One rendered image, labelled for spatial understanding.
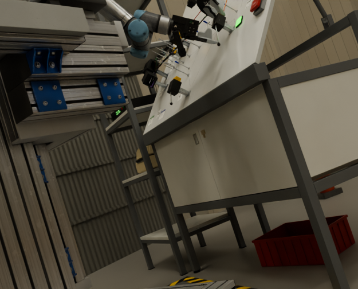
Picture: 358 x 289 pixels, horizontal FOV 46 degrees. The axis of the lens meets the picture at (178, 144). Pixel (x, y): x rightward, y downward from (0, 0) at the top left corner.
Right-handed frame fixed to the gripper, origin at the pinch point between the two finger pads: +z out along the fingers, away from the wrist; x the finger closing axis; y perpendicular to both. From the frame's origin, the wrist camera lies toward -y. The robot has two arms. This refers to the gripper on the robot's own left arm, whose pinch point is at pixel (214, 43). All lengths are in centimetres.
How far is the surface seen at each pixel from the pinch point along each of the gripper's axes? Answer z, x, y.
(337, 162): 54, -32, -29
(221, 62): 4.8, 1.3, -7.0
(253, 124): 21.7, -21.7, -25.1
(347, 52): 295, 719, 7
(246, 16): 10.0, 1.6, 13.6
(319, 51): 250, 752, -5
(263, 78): 18.5, -31.2, -5.9
